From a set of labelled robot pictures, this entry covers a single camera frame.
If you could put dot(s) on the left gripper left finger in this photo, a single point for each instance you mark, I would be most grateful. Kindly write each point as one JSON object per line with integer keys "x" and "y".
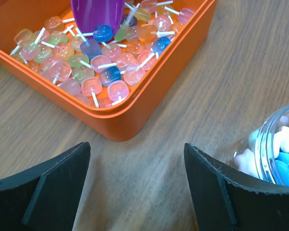
{"x": 46, "y": 196}

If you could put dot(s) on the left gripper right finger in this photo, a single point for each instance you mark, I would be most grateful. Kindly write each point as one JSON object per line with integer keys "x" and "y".
{"x": 225, "y": 199}

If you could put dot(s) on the clear glass jar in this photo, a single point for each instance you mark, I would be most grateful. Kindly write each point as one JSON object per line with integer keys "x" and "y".
{"x": 264, "y": 154}

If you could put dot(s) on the orange plastic candy box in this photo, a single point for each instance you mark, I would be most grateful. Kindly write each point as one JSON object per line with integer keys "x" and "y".
{"x": 124, "y": 120}

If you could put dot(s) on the purple plastic scoop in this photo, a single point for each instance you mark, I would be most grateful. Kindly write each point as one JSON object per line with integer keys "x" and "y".
{"x": 89, "y": 14}

